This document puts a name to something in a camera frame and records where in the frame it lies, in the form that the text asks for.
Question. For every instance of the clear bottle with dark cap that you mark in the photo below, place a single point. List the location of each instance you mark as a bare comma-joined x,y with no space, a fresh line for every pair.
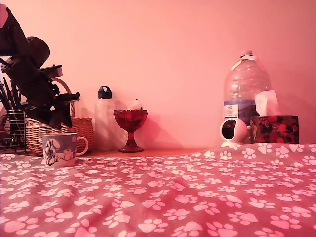
105,123

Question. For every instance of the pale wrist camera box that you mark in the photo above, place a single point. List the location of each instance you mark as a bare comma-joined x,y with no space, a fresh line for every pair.
55,71

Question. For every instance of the small white round camera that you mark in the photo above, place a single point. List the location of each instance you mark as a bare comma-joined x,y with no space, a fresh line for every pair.
240,130

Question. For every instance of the red glass goblet bowl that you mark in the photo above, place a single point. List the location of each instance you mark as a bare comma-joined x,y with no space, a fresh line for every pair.
130,121

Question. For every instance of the paw print cloth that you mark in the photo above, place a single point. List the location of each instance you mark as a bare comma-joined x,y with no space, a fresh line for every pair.
158,192

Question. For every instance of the black chopstick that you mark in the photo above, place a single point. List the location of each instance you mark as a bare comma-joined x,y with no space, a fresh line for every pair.
3,96
8,92

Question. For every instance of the floral tissue box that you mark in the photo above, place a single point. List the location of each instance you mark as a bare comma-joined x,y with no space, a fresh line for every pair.
276,129

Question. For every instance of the white candle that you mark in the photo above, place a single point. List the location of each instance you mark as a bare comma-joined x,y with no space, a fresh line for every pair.
134,104

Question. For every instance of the large clear water bottle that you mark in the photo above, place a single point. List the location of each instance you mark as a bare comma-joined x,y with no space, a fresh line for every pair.
244,81

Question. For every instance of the illustrated ceramic mug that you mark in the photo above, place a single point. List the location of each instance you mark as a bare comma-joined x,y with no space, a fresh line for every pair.
59,150

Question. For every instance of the white tissue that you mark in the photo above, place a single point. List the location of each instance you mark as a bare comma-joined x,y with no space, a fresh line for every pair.
267,102

